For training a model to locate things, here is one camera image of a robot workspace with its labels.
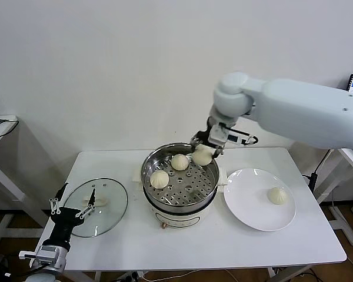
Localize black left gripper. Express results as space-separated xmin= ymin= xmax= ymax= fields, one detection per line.
xmin=49 ymin=182 xmax=96 ymax=245

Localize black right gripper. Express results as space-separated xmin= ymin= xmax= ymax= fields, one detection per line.
xmin=189 ymin=129 xmax=225 ymax=157

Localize white steamed baozi bun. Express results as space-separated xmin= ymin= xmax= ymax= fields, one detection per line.
xmin=149 ymin=170 xmax=169 ymax=189
xmin=192 ymin=146 xmax=213 ymax=166
xmin=171 ymin=153 xmax=191 ymax=172
xmin=267 ymin=187 xmax=289 ymax=206

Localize round glass pot lid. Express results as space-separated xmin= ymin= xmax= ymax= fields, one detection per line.
xmin=63 ymin=177 xmax=129 ymax=238

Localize perforated stainless steamer basket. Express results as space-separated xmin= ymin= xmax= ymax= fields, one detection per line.
xmin=141 ymin=142 xmax=221 ymax=214

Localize round white plate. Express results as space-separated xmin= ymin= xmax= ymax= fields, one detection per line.
xmin=223 ymin=167 xmax=297 ymax=232

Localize white electric cooking pot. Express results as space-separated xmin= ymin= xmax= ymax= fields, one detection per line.
xmin=132 ymin=166 xmax=229 ymax=230

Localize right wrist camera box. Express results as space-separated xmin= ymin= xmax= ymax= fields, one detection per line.
xmin=209 ymin=125 xmax=257 ymax=147

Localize white side desk with cable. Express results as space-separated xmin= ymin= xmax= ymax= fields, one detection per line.
xmin=0 ymin=115 xmax=49 ymax=256

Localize thin black desk cable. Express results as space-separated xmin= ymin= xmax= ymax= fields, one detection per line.
xmin=0 ymin=118 xmax=21 ymax=142

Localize black cable with clamp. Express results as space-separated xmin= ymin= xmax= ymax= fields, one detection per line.
xmin=302 ymin=149 xmax=334 ymax=192

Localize black floor cable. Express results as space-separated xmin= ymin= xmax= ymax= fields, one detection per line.
xmin=300 ymin=268 xmax=323 ymax=279

